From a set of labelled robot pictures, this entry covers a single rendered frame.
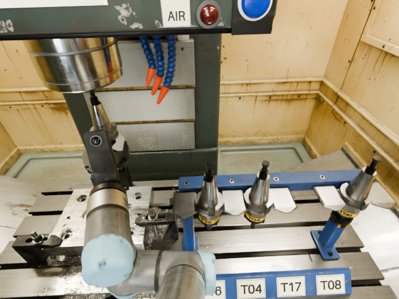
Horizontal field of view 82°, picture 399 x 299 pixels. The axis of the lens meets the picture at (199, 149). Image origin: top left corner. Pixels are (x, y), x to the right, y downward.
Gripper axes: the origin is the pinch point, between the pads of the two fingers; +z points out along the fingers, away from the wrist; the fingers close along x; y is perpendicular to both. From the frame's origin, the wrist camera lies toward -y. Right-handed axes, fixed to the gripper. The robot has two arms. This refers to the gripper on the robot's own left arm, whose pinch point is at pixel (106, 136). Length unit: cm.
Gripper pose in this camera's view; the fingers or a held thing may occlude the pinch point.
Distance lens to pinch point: 64.7
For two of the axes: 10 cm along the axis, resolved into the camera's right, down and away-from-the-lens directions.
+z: -2.9, -6.0, 7.5
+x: 9.6, -1.9, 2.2
